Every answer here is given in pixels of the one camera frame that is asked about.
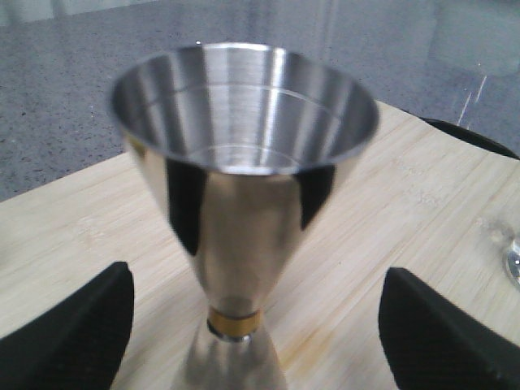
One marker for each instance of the clear glass beaker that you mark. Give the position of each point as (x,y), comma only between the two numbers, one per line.
(511,262)

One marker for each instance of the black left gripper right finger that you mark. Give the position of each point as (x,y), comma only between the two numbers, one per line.
(430,343)

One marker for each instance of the light wooden cutting board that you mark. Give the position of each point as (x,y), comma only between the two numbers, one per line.
(418,199)

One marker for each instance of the steel double jigger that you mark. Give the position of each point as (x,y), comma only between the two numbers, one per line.
(242,146)

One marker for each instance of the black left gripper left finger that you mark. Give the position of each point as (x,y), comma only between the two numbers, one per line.
(79,343)

